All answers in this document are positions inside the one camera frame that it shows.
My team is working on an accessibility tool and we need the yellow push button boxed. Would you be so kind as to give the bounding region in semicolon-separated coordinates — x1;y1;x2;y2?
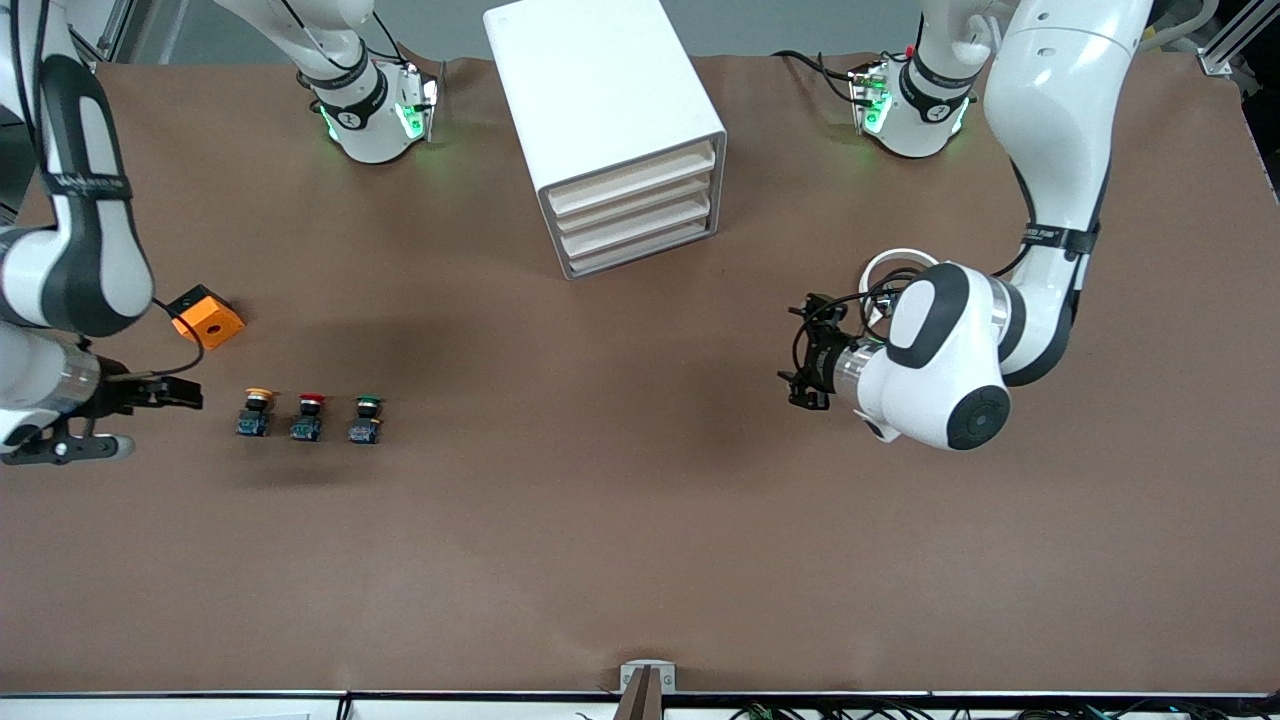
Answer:
235;387;278;439

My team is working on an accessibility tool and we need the red push button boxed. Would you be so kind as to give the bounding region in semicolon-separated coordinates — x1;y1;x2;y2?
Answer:
290;392;329;443

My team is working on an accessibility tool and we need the green push button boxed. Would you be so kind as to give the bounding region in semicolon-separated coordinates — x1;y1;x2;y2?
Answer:
347;395;388;446

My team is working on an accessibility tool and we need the orange box with black base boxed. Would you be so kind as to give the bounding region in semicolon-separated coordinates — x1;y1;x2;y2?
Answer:
168;284;246;351

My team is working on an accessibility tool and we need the brown paper table cover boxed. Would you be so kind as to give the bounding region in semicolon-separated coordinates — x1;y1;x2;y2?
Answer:
0;52;1280;697

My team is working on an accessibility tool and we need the white curved plastic ring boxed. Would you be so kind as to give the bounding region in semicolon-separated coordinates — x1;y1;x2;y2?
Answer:
858;248;941;329

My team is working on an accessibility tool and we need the black arm base cable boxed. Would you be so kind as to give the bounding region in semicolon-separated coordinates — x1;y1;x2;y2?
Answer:
772;48;866;106

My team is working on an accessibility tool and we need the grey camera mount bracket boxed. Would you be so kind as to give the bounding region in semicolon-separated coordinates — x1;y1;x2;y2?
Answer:
615;660;678;720

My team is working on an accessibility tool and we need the aluminium frame profile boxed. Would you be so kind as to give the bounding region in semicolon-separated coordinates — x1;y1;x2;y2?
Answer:
1195;0;1280;77
65;0;133;63

